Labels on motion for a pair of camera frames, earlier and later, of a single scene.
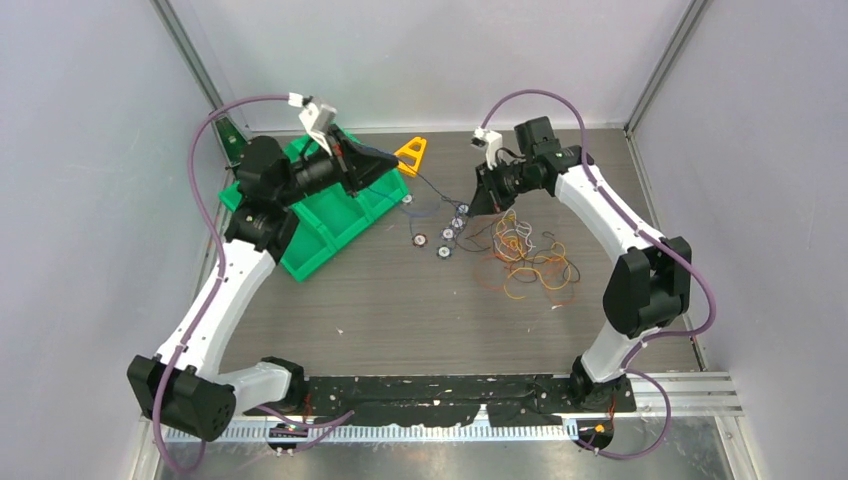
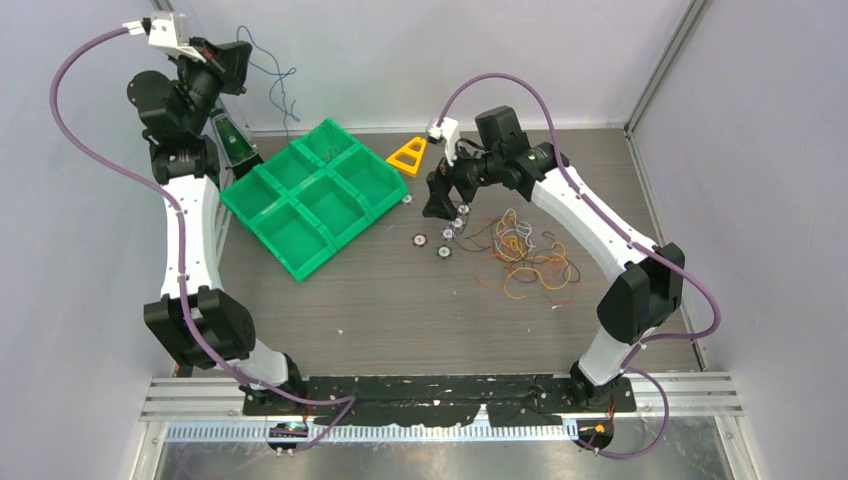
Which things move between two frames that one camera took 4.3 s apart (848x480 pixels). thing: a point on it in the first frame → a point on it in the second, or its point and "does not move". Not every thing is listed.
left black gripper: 355,162 → 228,62
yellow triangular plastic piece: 410,155 does not move
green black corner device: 232,142 does not move
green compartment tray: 324,227 does not move
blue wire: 444,197 → 273,73
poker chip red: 419,240 does not move
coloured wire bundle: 510,262 does not move
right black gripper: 489,197 → 439,183
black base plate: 442,400 does not move
